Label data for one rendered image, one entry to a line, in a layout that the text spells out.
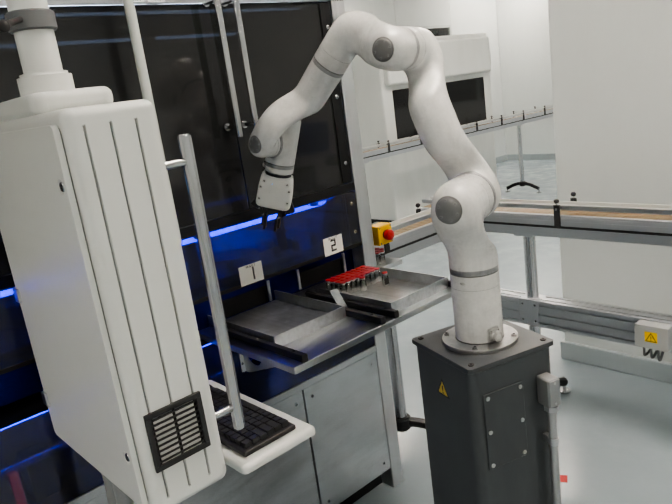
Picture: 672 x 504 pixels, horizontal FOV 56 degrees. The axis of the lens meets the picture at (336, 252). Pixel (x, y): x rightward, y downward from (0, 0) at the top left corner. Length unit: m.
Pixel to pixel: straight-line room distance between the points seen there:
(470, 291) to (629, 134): 1.72
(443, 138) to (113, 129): 0.76
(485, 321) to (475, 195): 0.32
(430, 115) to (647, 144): 1.73
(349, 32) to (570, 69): 1.78
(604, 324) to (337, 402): 1.11
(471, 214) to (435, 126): 0.23
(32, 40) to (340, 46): 0.70
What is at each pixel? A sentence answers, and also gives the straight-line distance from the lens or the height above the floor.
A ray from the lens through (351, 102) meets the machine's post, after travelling 2.20.
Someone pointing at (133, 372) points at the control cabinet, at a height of 1.09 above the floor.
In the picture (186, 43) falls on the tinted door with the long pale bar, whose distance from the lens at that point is 1.87.
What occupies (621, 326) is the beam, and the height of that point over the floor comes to 0.50.
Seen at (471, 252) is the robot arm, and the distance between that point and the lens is 1.54.
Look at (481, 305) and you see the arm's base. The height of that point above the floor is 0.97.
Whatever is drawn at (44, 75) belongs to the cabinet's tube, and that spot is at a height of 1.62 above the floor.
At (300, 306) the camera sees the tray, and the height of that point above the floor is 0.88.
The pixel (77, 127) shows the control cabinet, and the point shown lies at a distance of 1.11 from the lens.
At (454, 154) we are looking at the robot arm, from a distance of 1.56.
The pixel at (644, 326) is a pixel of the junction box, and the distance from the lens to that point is 2.60.
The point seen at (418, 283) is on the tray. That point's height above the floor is 0.88.
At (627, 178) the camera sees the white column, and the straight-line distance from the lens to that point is 3.18.
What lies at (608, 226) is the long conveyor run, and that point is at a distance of 2.56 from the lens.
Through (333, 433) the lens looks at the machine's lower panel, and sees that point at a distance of 2.32.
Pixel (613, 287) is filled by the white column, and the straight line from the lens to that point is 3.34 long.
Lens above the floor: 1.52
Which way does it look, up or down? 14 degrees down
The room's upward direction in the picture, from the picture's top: 8 degrees counter-clockwise
